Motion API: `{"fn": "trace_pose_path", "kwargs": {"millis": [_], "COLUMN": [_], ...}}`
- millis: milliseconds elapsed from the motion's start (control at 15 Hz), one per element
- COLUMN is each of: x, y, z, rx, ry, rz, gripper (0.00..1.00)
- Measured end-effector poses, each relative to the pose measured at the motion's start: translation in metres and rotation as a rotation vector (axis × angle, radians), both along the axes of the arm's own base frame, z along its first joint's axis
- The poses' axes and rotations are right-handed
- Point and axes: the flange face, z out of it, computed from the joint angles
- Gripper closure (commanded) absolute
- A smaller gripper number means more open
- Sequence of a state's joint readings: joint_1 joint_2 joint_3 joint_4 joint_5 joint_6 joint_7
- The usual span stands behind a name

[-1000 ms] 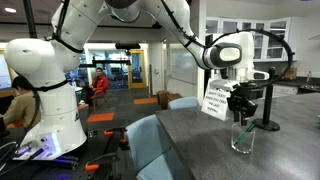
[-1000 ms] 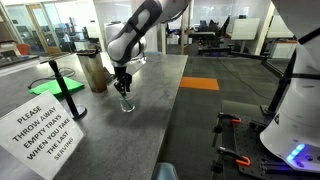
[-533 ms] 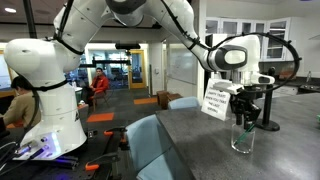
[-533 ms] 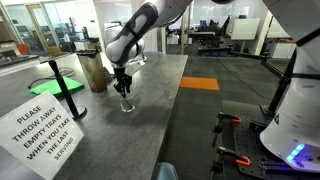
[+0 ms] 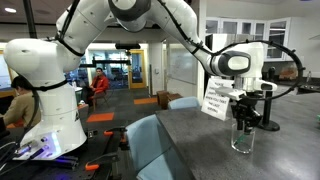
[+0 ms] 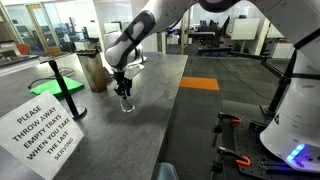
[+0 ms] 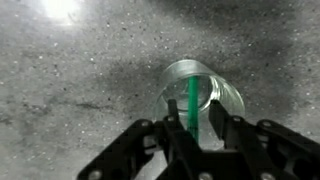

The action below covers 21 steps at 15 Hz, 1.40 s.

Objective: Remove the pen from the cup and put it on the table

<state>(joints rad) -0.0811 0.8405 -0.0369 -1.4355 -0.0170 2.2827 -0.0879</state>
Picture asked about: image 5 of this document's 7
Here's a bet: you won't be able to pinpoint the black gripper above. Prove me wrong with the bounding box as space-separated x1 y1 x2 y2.
231 96 263 135

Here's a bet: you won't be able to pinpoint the green pen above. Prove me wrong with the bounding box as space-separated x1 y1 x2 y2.
234 132 250 146

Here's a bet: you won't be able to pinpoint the clear glass cup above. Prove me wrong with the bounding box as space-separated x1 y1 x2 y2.
230 123 257 155

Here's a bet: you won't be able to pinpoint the black paper towel holder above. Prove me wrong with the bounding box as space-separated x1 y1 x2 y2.
256 66 281 132

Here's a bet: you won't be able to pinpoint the white printed sign stand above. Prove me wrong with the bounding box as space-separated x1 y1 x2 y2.
200 78 235 122

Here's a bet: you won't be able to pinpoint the stainless steel refrigerator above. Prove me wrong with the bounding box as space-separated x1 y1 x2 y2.
204 33 268 103

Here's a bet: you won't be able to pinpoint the small blue padded chair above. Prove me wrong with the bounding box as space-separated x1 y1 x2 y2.
167 96 201 111

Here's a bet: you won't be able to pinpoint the brown basket on counter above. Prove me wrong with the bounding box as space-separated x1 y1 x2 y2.
278 67 298 81

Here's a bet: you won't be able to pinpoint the brown wooden box seat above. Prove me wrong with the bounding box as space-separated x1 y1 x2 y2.
156 89 183 111

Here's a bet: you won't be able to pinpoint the large blue padded chair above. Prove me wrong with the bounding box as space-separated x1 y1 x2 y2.
125 114 188 180

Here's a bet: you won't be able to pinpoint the yellow framed door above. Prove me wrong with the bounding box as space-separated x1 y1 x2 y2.
128 49 148 90

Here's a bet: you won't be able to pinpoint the black ceiling mounted bar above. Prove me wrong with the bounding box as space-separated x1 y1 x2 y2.
114 42 142 51

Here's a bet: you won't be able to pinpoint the brown wooden chair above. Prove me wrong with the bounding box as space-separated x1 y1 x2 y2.
92 89 114 112

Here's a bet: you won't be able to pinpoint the person in red jacket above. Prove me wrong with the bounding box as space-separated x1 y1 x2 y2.
81 67 110 106

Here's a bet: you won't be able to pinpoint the person in beige shirt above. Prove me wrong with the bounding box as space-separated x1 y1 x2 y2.
0 75 42 128

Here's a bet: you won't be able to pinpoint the wall whiteboard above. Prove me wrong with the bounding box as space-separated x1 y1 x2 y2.
168 46 198 85

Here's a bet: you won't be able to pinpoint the white glass-door wall cabinets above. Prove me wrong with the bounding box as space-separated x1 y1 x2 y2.
205 17 299 63

